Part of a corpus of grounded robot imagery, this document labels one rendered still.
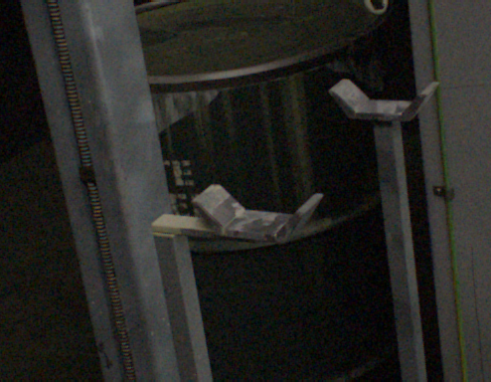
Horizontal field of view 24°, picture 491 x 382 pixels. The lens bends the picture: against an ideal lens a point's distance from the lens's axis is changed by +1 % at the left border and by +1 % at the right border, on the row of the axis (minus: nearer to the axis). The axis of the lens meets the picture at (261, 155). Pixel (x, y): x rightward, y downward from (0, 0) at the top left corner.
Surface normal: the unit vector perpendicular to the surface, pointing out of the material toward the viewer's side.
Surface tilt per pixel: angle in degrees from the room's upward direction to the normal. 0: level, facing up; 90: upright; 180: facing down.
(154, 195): 90
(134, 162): 90
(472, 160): 90
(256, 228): 0
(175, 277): 90
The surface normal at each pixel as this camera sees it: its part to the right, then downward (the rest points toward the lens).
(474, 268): -0.47, 0.39
